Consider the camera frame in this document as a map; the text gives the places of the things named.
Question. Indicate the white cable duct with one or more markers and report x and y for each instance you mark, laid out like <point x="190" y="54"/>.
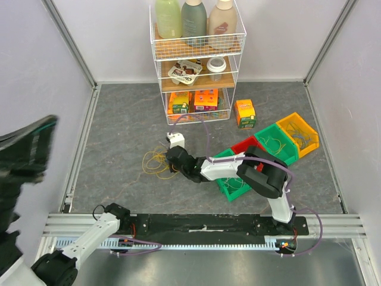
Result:
<point x="269" y="244"/>

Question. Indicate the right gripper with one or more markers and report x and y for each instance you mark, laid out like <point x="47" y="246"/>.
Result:
<point x="174" y="155"/>

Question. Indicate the green sponges in rack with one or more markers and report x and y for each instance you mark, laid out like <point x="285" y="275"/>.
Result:
<point x="221" y="103"/>

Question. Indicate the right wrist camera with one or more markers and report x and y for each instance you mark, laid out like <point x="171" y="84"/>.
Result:
<point x="175" y="140"/>

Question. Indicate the beige brown bottle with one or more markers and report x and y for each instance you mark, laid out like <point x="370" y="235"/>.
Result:
<point x="222" y="25"/>

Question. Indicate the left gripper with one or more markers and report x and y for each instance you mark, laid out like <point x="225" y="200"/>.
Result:
<point x="24" y="152"/>

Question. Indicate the clear cup with lid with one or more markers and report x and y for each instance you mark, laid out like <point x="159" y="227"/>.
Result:
<point x="215" y="66"/>

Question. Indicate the grey green bottle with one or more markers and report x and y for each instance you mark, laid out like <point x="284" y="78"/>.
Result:
<point x="194" y="23"/>

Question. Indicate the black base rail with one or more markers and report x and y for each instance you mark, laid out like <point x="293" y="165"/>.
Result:
<point x="209" y="229"/>

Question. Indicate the light green bottle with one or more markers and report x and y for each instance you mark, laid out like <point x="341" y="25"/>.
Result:
<point x="168" y="17"/>

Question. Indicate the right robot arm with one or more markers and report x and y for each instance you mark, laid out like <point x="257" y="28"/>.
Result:
<point x="264" y="173"/>

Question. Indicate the red bin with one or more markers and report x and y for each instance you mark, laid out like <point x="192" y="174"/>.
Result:
<point x="243" y="145"/>

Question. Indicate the green bin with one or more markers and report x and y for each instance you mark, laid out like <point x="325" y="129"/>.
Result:
<point x="232" y="188"/>
<point x="278" y="144"/>

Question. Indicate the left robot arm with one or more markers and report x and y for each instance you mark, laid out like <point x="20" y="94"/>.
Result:
<point x="53" y="266"/>

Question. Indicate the sponge box in rack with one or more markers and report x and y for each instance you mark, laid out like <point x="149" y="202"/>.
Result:
<point x="179" y="102"/>

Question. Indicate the white wire shelf rack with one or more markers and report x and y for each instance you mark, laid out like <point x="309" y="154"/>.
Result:
<point x="167" y="51"/>

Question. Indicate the rear green bin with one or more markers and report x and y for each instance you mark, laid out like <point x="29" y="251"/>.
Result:
<point x="278" y="144"/>

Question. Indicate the yellow bin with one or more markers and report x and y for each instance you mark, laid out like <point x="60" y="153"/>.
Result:
<point x="300" y="132"/>

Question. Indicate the front green bin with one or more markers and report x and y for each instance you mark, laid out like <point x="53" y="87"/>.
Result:
<point x="232" y="188"/>

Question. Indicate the pink orange box in rack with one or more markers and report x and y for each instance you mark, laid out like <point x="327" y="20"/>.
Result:
<point x="206" y="100"/>

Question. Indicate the yogurt cup pack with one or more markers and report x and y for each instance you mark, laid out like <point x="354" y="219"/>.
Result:
<point x="184" y="71"/>

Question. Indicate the sponge box on table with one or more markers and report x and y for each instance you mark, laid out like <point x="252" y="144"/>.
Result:
<point x="245" y="114"/>

